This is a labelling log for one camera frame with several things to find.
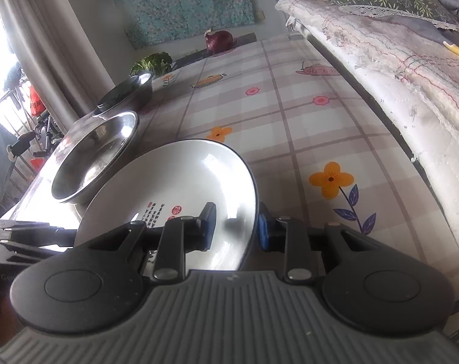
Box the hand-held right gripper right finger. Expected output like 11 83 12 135
258 204 382 283

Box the white printed plate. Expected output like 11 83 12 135
73 139 259 272

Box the napa cabbage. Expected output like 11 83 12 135
129 52 173 77

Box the red onion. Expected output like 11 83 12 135
204 29 234 53

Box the steel bowl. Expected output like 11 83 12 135
92 71 155 119

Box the orange plastic bag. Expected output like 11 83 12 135
28 85 44 116

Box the teal floral wall cloth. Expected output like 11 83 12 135
106 0 257 50

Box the black padded seat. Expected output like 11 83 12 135
7 132 37 157

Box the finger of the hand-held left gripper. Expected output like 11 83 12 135
0 219 79 250
0 240 49 266

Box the beige curtain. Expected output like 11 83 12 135
0 0 117 123

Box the large steel plate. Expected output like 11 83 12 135
51 110 139 204

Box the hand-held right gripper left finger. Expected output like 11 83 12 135
81 202 217 282

